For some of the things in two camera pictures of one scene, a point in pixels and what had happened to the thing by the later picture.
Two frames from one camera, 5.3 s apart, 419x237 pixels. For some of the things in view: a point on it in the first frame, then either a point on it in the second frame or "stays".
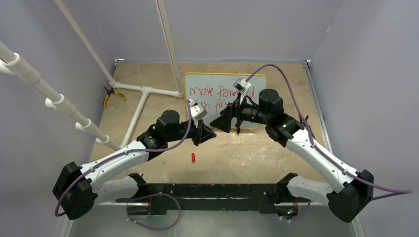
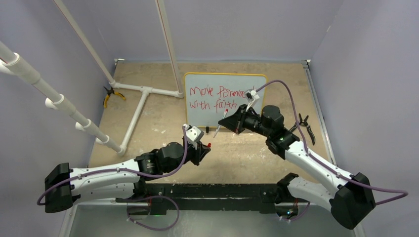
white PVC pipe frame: [10, 61] stays
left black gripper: [206, 133] to [196, 152]
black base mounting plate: [162, 198] stays
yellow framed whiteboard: [214, 90] stays
